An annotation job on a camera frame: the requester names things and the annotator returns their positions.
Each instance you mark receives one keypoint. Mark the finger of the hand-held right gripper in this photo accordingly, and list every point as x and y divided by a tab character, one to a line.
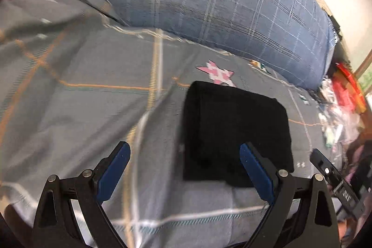
328	171

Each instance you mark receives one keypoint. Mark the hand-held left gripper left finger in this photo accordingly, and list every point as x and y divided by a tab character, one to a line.
114	169

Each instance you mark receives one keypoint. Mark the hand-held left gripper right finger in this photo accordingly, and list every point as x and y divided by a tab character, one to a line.
257	172

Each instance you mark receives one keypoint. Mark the black pants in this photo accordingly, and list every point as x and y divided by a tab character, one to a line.
232	131

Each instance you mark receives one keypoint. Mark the pile of plastic packets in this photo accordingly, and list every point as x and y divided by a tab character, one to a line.
334	120

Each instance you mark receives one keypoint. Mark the grey printed bed sheet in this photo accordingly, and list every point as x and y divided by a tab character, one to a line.
87	91

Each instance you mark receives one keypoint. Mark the red packet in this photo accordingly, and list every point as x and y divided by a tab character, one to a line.
345	85

